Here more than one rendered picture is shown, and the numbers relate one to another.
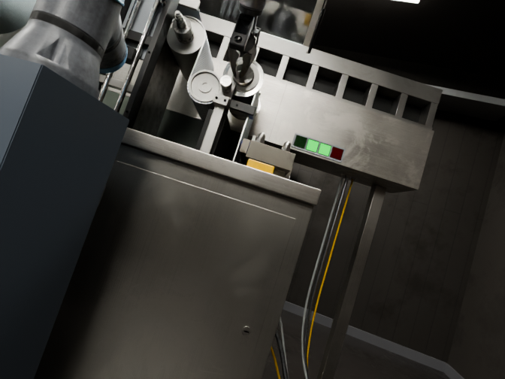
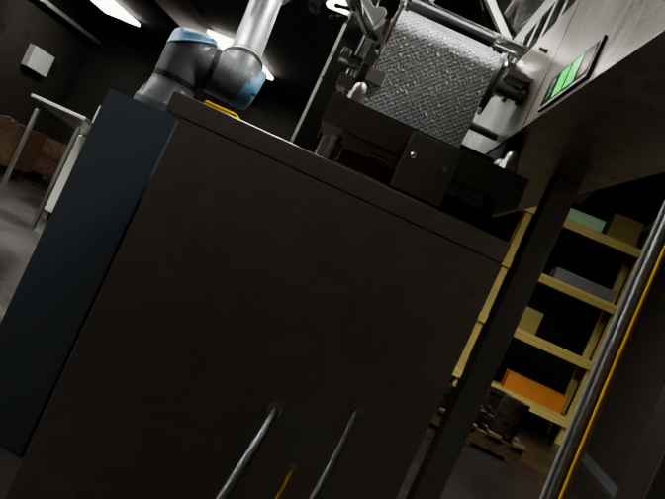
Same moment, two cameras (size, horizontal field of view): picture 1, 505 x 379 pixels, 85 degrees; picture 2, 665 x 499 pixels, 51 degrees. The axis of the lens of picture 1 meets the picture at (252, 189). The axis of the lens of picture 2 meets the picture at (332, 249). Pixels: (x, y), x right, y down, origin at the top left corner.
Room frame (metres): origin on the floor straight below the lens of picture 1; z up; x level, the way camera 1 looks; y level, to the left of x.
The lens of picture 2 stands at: (1.04, -1.41, 0.74)
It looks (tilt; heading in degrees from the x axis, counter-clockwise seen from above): 1 degrees up; 90
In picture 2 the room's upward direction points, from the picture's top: 25 degrees clockwise
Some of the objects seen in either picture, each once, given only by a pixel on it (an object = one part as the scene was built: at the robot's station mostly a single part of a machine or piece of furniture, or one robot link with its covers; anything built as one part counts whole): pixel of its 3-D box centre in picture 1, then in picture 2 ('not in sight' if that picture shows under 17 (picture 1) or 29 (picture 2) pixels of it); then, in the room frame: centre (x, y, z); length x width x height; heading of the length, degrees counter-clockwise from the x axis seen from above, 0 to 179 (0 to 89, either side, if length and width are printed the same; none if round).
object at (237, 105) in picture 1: (242, 109); (370, 79); (0.96, 0.12, 1.14); 0.09 x 0.06 x 0.03; 90
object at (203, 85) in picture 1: (210, 99); not in sight; (1.09, 0.27, 1.18); 0.26 x 0.12 x 0.12; 0
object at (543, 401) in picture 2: not in sight; (491, 285); (2.77, 6.12, 1.21); 2.59 x 0.69 x 2.42; 168
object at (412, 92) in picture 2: (247, 127); (417, 109); (1.08, 0.09, 1.11); 0.23 x 0.01 x 0.18; 0
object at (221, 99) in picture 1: (215, 121); (336, 113); (0.92, 0.19, 1.05); 0.06 x 0.05 x 0.31; 0
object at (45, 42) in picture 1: (59, 60); (167, 96); (0.49, 0.40, 0.95); 0.15 x 0.15 x 0.10
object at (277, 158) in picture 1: (266, 165); (420, 155); (1.12, -0.02, 1.00); 0.40 x 0.16 x 0.06; 0
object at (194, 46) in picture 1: (192, 55); not in sight; (1.10, 0.41, 1.34); 0.25 x 0.14 x 0.14; 0
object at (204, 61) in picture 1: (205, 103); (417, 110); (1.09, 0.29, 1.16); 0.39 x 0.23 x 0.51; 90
